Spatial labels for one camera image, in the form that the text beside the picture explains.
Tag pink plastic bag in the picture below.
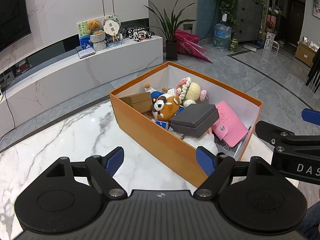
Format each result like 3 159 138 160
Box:
175 29 213 63

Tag open cardboard carton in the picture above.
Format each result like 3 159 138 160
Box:
295 36 318 67

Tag small brown cardboard box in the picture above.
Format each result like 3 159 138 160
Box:
119 92 153 113

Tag dark wooden door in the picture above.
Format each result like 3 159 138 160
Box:
286 0 307 47

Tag brown teddy bear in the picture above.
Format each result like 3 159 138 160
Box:
86 19 104 35

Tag grey drawer cabinet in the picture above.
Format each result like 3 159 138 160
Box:
235 0 268 42

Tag pink wallet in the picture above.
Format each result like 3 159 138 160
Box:
212 101 249 148

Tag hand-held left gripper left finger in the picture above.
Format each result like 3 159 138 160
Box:
46 147 127 200

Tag potted long-leaf plant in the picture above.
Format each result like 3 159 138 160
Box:
144 0 198 61

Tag black television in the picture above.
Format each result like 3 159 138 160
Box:
0 0 32 53

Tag white marble TV console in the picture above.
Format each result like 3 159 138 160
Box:
0 35 163 128

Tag green blue painting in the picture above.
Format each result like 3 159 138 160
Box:
77 21 94 49

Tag crochet bunny doll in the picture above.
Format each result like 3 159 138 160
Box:
175 77 208 107

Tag white tablet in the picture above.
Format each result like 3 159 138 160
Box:
77 48 97 60

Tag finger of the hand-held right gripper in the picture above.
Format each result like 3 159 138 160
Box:
301 108 320 126
255 120 295 148

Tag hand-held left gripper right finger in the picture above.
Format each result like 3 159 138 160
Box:
193 146 274 200

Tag orange cardboard box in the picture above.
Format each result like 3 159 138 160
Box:
109 61 263 188

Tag blue tissue packet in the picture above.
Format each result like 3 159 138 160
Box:
155 119 171 130

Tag black power cable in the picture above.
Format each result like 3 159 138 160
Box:
0 87 17 140

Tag white paper bag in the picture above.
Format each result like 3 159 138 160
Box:
264 30 279 50

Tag dark grey box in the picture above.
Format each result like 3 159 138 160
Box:
170 104 220 138

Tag person's leg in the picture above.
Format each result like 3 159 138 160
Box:
297 200 320 240

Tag large water jug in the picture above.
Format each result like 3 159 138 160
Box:
212 14 232 52

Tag round painted fan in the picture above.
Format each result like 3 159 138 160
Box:
102 14 121 30

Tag dark chair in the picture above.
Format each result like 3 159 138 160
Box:
305 52 320 93

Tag white round paper fan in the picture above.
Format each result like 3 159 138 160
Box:
104 20 120 42

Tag brown raccoon plush toy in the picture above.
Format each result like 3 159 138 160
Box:
144 84 185 124

